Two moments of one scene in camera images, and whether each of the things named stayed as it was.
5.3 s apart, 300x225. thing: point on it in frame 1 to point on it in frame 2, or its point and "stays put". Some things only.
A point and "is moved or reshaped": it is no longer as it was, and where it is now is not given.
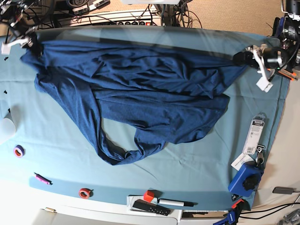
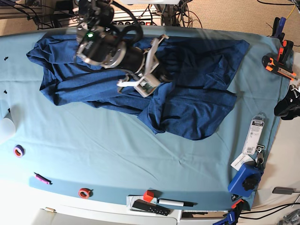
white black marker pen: [176, 202] stays put
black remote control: [150, 206] stays put
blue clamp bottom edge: [230, 218] stays put
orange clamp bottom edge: [234, 206] stays put
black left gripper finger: [37, 48] to [133, 62]
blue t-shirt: [136, 97] is moved or reshaped
